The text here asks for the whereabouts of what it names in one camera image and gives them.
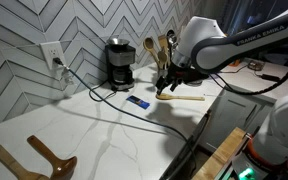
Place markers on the black coffee maker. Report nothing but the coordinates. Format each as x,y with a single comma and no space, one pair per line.
119,56

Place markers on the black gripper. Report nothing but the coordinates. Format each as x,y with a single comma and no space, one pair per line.
177,75

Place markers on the utensil holder jar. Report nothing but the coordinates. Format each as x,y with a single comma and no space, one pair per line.
162,73

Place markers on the grey cabinet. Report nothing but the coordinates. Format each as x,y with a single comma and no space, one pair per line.
230,110

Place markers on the black power adapter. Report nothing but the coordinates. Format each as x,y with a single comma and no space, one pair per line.
270,77

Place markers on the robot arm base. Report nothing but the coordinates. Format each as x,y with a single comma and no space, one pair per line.
267,151

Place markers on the wooden board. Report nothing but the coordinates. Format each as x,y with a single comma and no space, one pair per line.
214,167

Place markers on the wooden spoon on counter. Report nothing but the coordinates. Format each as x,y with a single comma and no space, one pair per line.
164,96

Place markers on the wooden spatula in holder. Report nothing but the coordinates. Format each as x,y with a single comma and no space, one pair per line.
162,54

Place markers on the light wooden spatula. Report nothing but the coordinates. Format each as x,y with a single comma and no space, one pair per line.
17,169

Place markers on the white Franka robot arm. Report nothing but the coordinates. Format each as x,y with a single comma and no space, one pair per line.
205,49

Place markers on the white wall outlet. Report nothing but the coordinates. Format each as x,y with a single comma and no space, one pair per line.
52,50

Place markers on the round wooden spoon in holder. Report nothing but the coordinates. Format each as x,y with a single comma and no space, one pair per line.
149,46

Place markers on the small brown device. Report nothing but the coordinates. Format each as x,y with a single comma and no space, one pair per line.
256,66

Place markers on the blue flat packet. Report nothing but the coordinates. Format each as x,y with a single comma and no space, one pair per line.
138,102

